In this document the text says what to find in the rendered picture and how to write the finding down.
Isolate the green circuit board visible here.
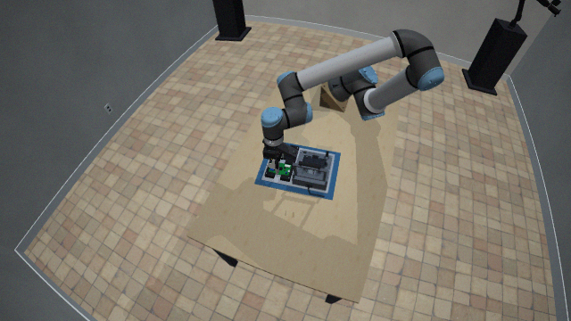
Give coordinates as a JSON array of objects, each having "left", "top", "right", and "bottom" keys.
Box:
[{"left": 269, "top": 162, "right": 292, "bottom": 176}]

